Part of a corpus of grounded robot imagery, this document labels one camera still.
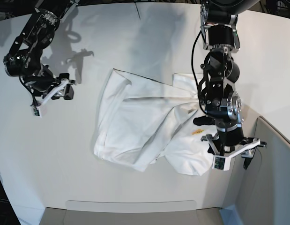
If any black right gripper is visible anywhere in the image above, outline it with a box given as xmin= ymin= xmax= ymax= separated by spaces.
xmin=24 ymin=64 xmax=76 ymax=100

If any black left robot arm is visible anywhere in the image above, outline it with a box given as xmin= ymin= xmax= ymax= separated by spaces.
xmin=193 ymin=0 xmax=267 ymax=171

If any grey box right side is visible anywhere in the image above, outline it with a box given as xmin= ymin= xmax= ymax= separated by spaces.
xmin=219 ymin=117 xmax=290 ymax=225

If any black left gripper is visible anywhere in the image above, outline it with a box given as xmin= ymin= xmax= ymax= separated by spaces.
xmin=201 ymin=123 xmax=267 ymax=170

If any white t-shirt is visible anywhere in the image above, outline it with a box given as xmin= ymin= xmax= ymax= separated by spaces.
xmin=93 ymin=69 xmax=216 ymax=176

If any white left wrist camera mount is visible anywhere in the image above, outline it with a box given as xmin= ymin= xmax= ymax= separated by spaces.
xmin=212 ymin=133 xmax=261 ymax=171

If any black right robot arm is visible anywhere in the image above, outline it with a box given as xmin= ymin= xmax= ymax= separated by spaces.
xmin=3 ymin=0 xmax=79 ymax=106

